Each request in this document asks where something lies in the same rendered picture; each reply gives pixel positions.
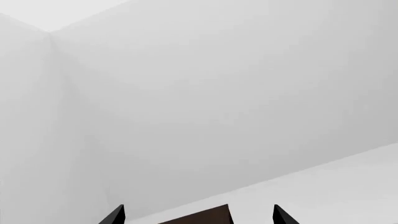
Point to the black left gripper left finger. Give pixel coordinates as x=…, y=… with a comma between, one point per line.
x=115, y=216

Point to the dark brown wooden block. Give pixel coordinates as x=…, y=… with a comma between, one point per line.
x=207, y=216

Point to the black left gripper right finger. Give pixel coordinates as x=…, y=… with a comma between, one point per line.
x=282, y=217

